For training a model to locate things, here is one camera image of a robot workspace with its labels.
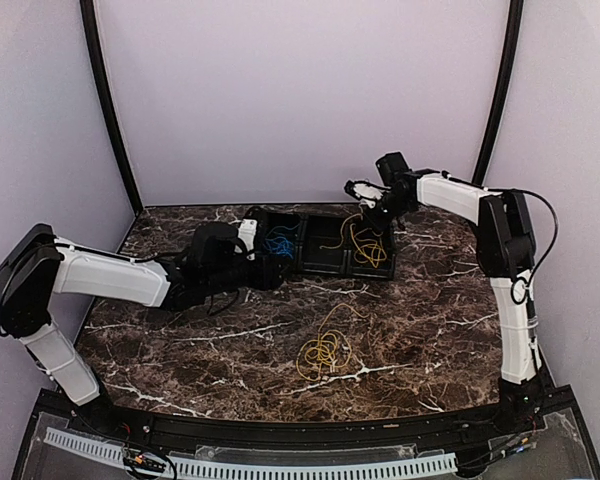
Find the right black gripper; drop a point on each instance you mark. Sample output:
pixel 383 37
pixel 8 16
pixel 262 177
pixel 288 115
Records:
pixel 376 220

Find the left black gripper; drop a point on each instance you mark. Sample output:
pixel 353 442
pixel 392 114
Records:
pixel 268 277

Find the black three-compartment bin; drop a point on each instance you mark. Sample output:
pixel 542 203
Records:
pixel 327 245

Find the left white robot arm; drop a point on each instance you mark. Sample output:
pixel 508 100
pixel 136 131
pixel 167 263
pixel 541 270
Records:
pixel 220 258

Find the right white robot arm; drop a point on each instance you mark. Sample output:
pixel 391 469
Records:
pixel 505 244

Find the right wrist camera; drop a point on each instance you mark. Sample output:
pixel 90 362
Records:
pixel 365 192

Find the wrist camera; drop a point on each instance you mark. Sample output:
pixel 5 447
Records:
pixel 247 232
pixel 365 192

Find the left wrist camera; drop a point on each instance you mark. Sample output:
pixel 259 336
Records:
pixel 247 232

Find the right black frame post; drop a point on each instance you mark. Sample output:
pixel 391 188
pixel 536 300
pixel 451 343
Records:
pixel 508 54

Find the black frame post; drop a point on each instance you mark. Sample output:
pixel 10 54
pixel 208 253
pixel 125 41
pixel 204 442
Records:
pixel 508 54
pixel 101 81

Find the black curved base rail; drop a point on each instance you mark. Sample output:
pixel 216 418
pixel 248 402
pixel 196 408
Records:
pixel 183 433

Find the white slotted cable duct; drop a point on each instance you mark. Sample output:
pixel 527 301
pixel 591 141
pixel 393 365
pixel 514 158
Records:
pixel 209 462

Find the left black frame post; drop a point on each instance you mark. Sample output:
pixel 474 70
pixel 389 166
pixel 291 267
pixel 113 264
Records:
pixel 101 81

